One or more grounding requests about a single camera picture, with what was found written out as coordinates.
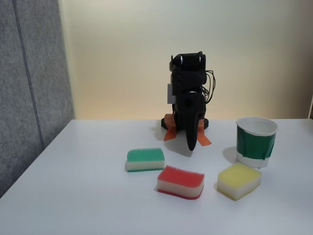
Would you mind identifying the black cable bundle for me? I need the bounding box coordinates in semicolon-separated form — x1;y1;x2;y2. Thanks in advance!
201;69;217;104

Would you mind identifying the orange tape strip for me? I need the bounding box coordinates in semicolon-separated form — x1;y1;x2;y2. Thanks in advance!
197;133;212;147
163;126;178;142

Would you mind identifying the white cup with green tape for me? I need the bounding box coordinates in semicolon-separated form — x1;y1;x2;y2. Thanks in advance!
235;117;279;169

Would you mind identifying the grey felt partition panel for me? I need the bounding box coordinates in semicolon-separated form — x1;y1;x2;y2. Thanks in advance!
0;0;75;199

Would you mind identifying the red and white sponge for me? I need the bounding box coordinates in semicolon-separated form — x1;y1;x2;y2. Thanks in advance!
156;165;205;201

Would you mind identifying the yellow and white sponge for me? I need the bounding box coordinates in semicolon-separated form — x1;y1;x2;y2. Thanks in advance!
217;163;263;202

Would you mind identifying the green and white sponge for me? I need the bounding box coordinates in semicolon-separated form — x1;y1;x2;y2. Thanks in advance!
125;147;166;173

